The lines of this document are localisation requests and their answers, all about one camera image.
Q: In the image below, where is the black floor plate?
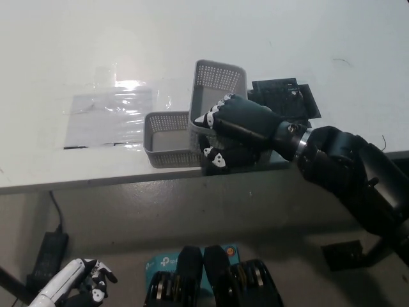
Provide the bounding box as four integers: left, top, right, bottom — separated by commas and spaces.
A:
321, 240, 365, 272

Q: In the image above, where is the black square patch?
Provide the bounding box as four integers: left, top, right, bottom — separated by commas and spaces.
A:
247, 77, 322, 121

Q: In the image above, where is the teal tp-link box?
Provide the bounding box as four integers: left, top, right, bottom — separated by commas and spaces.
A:
145, 244, 240, 288

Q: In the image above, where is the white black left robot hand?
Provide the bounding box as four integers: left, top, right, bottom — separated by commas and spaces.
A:
31, 258, 118, 307

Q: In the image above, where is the black power adapter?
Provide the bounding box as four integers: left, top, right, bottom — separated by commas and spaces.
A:
26, 232, 70, 287

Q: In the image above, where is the clear plastic sheet with paper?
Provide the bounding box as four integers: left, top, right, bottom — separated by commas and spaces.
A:
62, 79, 173, 151

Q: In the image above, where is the black power cable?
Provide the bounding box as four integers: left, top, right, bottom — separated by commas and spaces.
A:
49, 191, 65, 234

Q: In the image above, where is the long grey perforated basket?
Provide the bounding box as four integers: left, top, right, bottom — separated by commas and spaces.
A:
143, 111, 274, 169

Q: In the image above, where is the short grey perforated basket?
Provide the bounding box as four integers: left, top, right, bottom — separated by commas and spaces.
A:
187, 59, 249, 161

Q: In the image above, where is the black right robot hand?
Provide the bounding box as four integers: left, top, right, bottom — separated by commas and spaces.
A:
192, 92, 313, 176

